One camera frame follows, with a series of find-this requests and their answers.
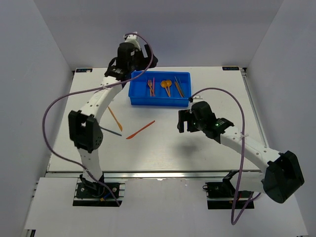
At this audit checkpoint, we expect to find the orange spoon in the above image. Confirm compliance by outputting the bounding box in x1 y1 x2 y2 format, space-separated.
160 80 170 97
166 80 172 97

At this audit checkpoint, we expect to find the table label sticker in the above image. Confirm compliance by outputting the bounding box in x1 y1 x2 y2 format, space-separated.
222 66 239 71
76 68 93 73

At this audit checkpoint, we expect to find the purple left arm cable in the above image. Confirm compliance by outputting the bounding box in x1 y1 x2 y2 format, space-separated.
42 32 154 207

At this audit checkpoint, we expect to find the blue divided plastic bin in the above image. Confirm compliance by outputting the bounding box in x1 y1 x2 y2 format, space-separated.
128 71 191 107

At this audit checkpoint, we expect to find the right table label sticker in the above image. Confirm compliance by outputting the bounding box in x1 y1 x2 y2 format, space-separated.
222 66 239 71

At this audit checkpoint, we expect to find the orange fork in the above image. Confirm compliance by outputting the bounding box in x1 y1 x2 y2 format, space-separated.
147 80 155 96
147 80 153 96

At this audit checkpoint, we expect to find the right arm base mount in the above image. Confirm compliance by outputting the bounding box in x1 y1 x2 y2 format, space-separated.
202 170 254 210

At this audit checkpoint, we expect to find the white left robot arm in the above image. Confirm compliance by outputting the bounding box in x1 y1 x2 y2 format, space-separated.
68 42 158 197

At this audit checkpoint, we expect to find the orange plastic knife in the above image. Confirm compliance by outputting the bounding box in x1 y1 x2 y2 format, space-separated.
108 107 123 131

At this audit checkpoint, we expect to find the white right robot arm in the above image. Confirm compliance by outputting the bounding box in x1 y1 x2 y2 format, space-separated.
177 101 305 203

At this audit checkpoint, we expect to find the left table label sticker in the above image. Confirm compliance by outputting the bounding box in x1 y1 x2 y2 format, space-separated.
76 68 93 73

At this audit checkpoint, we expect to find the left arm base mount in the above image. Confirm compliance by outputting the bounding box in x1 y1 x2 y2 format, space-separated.
73 174 125 207

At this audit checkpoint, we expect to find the red-orange plastic knife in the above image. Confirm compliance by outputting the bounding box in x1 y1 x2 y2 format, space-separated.
126 120 155 140

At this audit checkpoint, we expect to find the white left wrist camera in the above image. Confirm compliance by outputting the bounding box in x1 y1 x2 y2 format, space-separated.
124 34 141 50

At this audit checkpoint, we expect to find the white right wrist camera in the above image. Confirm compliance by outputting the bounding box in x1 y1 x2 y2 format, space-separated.
188 95 203 103

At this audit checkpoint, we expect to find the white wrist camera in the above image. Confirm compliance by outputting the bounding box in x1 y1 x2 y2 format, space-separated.
188 95 203 103
124 34 141 50

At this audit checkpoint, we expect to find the blue chopstick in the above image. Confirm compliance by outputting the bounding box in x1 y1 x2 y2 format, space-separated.
100 126 122 136

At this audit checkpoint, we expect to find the red-orange fork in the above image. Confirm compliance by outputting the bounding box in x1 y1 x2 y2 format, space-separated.
152 77 156 97

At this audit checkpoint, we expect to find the grey-blue chopstick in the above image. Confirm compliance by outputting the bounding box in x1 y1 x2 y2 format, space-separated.
178 79 185 97
175 77 184 97

